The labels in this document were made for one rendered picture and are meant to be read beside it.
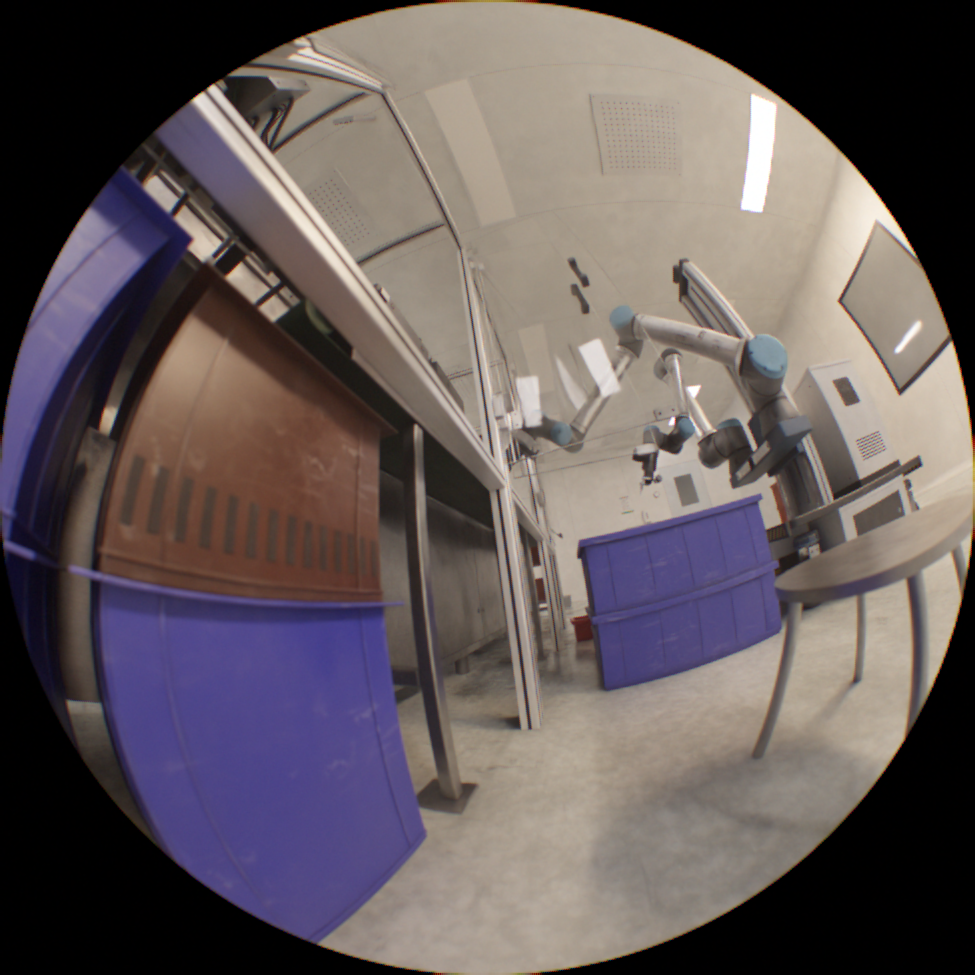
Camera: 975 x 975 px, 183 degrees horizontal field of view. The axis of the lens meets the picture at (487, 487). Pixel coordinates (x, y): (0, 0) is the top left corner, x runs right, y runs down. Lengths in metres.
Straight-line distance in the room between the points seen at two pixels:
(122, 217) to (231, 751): 0.34
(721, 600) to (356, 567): 0.87
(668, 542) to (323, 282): 0.88
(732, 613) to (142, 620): 1.04
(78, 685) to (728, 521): 1.48
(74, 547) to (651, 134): 3.13
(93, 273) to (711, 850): 0.63
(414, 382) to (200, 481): 0.25
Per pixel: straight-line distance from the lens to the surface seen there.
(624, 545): 0.85
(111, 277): 0.25
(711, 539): 0.94
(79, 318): 0.23
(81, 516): 0.70
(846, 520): 1.25
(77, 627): 0.70
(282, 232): 0.27
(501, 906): 0.38
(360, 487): 0.33
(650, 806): 0.47
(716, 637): 0.95
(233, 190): 0.28
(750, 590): 1.00
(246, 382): 0.26
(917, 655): 0.34
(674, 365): 1.84
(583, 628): 1.69
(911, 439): 4.01
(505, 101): 2.42
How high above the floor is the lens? 0.32
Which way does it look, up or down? 20 degrees up
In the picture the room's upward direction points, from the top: 8 degrees counter-clockwise
